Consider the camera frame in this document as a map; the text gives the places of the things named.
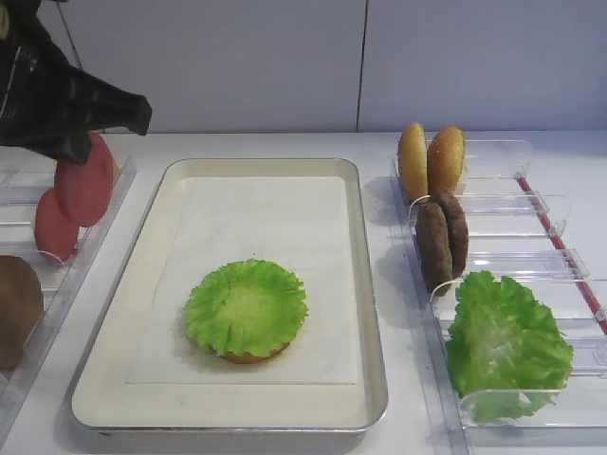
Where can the bottom bun on tray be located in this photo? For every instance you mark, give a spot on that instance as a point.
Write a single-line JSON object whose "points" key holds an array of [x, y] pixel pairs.
{"points": [[249, 358]]}

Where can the brown meat patty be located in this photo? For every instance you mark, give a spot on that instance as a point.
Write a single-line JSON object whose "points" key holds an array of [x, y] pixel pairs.
{"points": [[432, 238], [458, 231]]}

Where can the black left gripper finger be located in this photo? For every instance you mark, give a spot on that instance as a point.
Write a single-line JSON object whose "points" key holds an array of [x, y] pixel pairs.
{"points": [[101, 105], [74, 147]]}

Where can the rear brown meat patty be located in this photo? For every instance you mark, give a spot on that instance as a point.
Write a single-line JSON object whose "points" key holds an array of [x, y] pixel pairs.
{"points": [[458, 231]]}

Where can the left bun top half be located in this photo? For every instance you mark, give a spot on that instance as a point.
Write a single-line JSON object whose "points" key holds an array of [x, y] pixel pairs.
{"points": [[412, 161]]}

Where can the clear right ingredient rack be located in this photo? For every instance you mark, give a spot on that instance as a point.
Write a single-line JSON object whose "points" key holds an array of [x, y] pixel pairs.
{"points": [[506, 238]]}

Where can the clear left ingredient rack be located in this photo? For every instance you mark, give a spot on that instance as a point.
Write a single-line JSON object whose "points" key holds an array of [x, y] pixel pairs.
{"points": [[25, 176]]}

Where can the white paper tray liner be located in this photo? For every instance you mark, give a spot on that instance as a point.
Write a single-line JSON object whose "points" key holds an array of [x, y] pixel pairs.
{"points": [[300, 223]]}

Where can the cream metal tray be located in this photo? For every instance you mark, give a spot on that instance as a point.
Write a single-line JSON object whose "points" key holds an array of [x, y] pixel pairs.
{"points": [[104, 397]]}

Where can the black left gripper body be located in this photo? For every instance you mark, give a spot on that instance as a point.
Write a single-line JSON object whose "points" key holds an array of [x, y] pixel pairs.
{"points": [[43, 97]]}

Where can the brown bun half in rack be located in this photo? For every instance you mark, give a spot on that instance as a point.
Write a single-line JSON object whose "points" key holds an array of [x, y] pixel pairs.
{"points": [[22, 303]]}

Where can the front brown meat patty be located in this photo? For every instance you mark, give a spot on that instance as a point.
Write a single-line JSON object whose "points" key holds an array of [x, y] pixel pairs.
{"points": [[432, 238]]}

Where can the yellow cheese slices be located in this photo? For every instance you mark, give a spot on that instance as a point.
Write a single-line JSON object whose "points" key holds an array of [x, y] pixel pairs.
{"points": [[116, 171]]}

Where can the green lettuce leaf in rack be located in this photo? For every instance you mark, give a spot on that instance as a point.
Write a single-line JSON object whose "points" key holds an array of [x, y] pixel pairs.
{"points": [[506, 355]]}

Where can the clear ingredient rack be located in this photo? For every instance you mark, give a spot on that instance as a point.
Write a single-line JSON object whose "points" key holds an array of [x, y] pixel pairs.
{"points": [[506, 238], [25, 176]]}

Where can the right bun top half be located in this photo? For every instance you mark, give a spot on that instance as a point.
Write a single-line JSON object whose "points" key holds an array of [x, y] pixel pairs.
{"points": [[446, 156]]}

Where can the red rack rail strip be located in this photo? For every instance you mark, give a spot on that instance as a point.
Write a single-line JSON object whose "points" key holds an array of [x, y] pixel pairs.
{"points": [[597, 310]]}

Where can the green lettuce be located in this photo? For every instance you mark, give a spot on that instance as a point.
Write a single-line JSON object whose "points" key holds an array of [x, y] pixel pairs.
{"points": [[246, 306]]}

